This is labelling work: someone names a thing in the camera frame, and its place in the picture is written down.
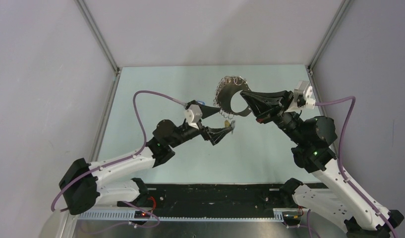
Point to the metal keyring band with rings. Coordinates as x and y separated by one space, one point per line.
226 89

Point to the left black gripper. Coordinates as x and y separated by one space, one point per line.
213 135

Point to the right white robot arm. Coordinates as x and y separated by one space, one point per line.
353 210

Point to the left controller board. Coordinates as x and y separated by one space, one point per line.
142 215

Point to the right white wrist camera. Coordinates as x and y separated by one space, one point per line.
303 95

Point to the left aluminium corner post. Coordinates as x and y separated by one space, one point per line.
97 34

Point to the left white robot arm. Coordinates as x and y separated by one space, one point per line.
86 184

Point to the controller board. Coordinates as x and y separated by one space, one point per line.
142 215
292 216

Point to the right aluminium corner post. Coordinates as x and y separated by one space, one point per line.
330 32

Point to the aluminium corner post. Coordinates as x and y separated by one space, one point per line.
97 34
330 32

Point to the right controller board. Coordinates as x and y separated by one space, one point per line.
292 216

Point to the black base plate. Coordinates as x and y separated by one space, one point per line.
214 200

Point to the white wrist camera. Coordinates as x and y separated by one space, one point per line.
193 115
303 95

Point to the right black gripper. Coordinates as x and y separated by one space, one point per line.
267 106

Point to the white slotted cable duct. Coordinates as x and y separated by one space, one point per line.
128 215

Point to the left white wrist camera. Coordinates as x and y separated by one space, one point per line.
193 115

